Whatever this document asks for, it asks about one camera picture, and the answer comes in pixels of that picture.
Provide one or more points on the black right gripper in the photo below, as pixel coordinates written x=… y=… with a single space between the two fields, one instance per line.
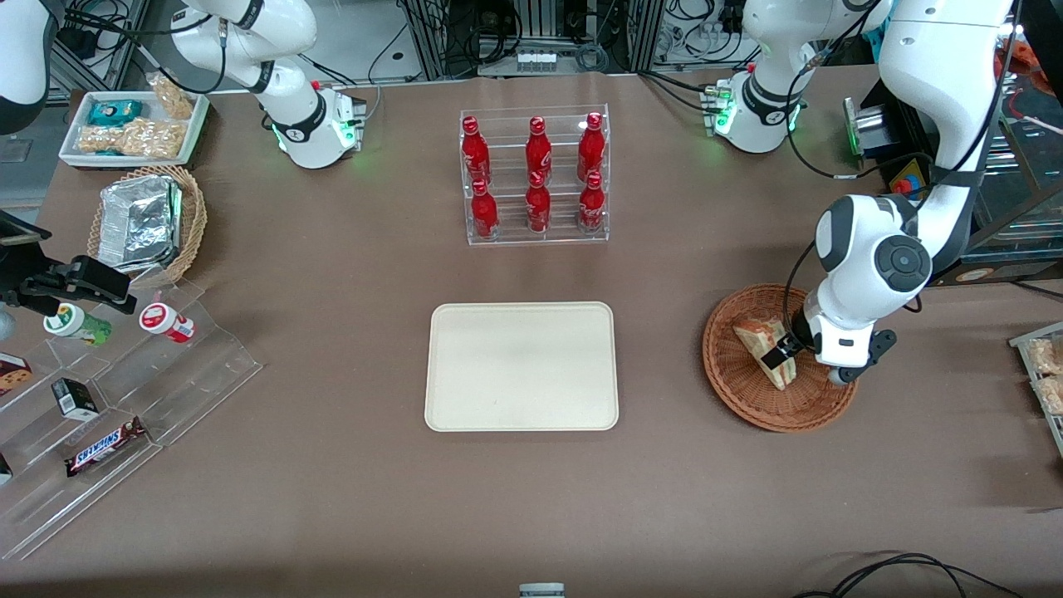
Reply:
x=51 y=282

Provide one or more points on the clear acrylic bottle rack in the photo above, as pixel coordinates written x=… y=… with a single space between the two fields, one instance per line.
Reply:
x=565 y=237

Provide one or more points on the round brown wicker basket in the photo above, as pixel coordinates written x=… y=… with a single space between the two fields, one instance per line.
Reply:
x=747 y=399

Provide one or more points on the cream plastic tray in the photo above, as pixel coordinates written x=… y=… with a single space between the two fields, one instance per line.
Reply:
x=521 y=365

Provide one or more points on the small clear nut bag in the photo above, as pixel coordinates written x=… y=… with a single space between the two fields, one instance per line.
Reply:
x=173 y=98

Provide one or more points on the brown cookie box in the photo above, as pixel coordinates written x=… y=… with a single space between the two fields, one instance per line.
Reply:
x=12 y=374

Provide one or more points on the red cola bottle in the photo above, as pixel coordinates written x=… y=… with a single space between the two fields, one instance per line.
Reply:
x=591 y=203
x=538 y=206
x=484 y=212
x=538 y=149
x=475 y=154
x=590 y=145

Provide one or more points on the large clear nut bag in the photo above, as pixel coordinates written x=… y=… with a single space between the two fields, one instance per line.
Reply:
x=133 y=139

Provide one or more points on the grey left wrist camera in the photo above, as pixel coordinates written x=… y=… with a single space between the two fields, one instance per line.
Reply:
x=876 y=353

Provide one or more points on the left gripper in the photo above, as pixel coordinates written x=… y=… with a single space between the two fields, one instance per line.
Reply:
x=799 y=330

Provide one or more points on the white rectangular snack tray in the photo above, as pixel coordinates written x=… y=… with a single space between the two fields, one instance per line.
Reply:
x=71 y=154

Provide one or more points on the clear bread snack bag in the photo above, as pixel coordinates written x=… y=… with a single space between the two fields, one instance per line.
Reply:
x=1051 y=395
x=1048 y=355

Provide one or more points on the Snickers chocolate bar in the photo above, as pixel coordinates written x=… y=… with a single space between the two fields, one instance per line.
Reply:
x=104 y=447

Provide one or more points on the dark snack packet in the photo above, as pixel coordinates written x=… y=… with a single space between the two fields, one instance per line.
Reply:
x=4 y=469

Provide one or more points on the clear acrylic stepped display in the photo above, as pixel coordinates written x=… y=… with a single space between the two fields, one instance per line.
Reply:
x=191 y=382

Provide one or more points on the tan wicker basket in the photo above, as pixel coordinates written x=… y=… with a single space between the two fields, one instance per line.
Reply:
x=193 y=220

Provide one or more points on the triangle sandwich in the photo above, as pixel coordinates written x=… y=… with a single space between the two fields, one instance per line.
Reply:
x=760 y=340

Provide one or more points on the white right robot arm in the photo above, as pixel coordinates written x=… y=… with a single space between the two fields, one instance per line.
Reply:
x=291 y=91

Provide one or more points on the small steel box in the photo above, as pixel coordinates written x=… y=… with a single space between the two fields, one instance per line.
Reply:
x=865 y=129

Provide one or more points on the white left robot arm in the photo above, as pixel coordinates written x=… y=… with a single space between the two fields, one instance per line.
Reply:
x=880 y=257

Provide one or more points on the green white-lidded snack cup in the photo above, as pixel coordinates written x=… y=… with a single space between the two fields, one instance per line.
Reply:
x=76 y=325

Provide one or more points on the small grey device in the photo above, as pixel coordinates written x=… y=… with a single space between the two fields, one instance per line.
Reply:
x=541 y=590

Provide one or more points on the teal snack packet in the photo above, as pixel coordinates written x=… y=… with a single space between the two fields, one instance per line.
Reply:
x=115 y=112

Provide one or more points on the silver foil bags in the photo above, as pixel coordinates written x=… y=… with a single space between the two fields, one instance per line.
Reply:
x=137 y=224

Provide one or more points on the small black box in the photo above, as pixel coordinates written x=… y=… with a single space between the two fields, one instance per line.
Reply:
x=76 y=400

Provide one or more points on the red white-lidded snack cup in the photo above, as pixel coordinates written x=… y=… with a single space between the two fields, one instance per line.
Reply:
x=166 y=322

